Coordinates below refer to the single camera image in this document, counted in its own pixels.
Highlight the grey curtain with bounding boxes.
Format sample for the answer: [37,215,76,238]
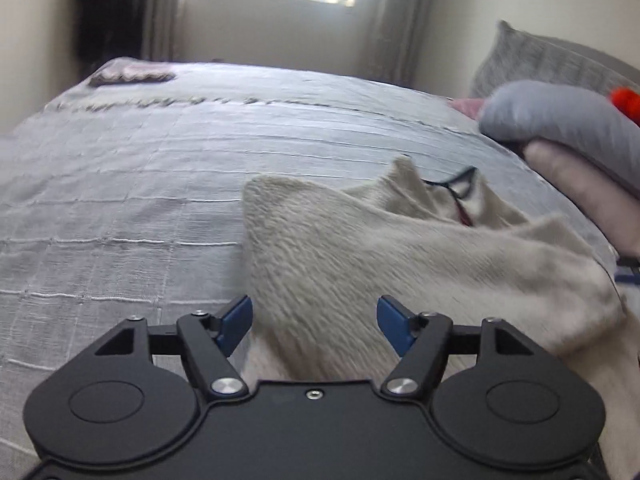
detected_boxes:
[141,0,183,62]
[355,0,433,87]

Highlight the grey quilted headboard cushion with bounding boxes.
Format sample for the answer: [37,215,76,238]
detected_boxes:
[469,21,639,98]

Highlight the cream fleece zip jacket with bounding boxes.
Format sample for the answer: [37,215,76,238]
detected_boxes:
[242,157,639,479]

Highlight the grey pillow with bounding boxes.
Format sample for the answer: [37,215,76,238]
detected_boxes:
[478,80,639,195]

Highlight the small pink pillow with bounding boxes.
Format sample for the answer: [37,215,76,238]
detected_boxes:
[448,98,486,120]

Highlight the grey quilted bedspread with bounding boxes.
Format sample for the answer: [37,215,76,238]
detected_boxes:
[1,63,615,479]

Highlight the right grey curtain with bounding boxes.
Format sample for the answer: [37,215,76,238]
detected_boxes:
[355,0,433,87]

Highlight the dark hanging clothes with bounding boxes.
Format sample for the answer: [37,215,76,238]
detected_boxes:
[76,0,146,70]

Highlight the red orange plush toy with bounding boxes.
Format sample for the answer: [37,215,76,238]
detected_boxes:
[610,87,640,125]

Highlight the left grey curtain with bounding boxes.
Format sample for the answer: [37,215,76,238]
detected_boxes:
[141,0,183,62]

